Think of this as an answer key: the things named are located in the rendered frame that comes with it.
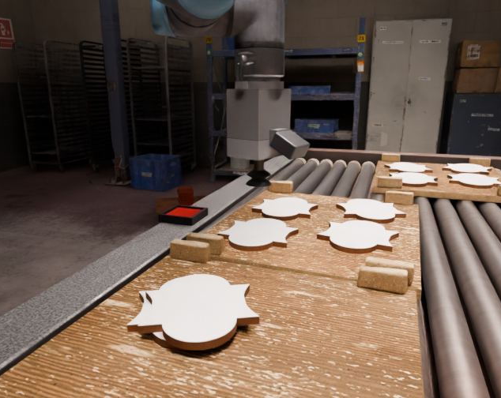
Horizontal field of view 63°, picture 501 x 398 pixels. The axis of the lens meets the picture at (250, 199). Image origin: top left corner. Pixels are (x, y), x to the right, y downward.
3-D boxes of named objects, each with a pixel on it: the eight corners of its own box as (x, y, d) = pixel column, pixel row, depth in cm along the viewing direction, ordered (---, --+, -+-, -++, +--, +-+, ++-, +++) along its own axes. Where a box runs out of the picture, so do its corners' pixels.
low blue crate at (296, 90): (288, 95, 481) (288, 85, 478) (288, 94, 517) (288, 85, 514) (330, 95, 476) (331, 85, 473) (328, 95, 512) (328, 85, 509)
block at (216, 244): (185, 250, 63) (184, 234, 62) (190, 246, 64) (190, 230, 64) (220, 256, 61) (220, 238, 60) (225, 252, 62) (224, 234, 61)
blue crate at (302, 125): (293, 132, 502) (293, 119, 498) (301, 129, 536) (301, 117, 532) (333, 134, 484) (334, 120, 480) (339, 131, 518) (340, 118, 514)
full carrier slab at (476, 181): (371, 193, 103) (373, 176, 102) (377, 164, 140) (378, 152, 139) (532, 205, 92) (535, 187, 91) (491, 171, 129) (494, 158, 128)
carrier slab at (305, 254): (178, 259, 63) (178, 249, 63) (265, 196, 100) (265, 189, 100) (420, 300, 51) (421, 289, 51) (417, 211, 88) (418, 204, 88)
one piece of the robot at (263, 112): (287, 59, 53) (284, 182, 57) (321, 62, 60) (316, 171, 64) (220, 63, 60) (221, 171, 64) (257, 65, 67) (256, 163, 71)
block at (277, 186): (267, 192, 98) (268, 181, 97) (269, 190, 99) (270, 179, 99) (291, 194, 96) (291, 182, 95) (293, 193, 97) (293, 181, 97)
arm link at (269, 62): (294, 50, 61) (261, 46, 55) (293, 81, 63) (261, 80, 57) (255, 52, 66) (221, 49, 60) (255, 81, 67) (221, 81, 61)
